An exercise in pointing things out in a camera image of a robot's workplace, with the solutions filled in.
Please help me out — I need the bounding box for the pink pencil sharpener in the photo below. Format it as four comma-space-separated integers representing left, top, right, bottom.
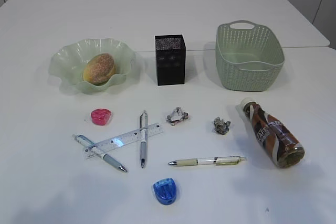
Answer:
90, 108, 112, 126

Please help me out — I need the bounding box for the beige grip white pen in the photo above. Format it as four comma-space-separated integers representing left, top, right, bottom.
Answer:
168, 156, 246, 167

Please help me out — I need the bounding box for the grey grip pen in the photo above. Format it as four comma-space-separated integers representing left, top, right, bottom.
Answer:
139, 110, 148, 168
72, 134, 128, 173

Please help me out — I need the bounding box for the grey grip pen left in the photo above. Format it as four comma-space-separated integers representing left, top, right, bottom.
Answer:
72, 134, 128, 173

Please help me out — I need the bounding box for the black mesh pen holder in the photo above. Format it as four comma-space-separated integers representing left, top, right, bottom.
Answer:
155, 35, 186, 86

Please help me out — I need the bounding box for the white paper ball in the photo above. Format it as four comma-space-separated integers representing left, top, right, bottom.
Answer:
166, 107, 189, 126

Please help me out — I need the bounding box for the green plastic woven basket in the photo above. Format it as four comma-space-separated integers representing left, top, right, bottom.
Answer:
215, 20, 285, 92

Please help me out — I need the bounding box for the green wavy glass plate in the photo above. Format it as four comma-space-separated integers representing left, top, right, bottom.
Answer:
48, 38, 135, 94

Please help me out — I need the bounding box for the brown coffee drink bottle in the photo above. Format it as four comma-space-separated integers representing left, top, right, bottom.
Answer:
240, 98, 305, 168

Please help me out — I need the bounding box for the grey paper ball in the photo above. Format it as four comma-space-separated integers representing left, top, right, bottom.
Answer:
213, 117, 231, 135

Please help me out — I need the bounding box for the blue pencil sharpener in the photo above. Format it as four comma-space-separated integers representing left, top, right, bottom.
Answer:
153, 178, 177, 205

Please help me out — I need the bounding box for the grey grip pen middle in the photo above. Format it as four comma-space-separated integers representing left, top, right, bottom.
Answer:
139, 110, 148, 168

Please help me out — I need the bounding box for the sugared bread loaf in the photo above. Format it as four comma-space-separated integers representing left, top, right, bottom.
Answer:
82, 53, 116, 85

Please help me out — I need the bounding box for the clear plastic ruler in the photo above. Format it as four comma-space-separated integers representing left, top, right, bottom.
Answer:
83, 123, 163, 159

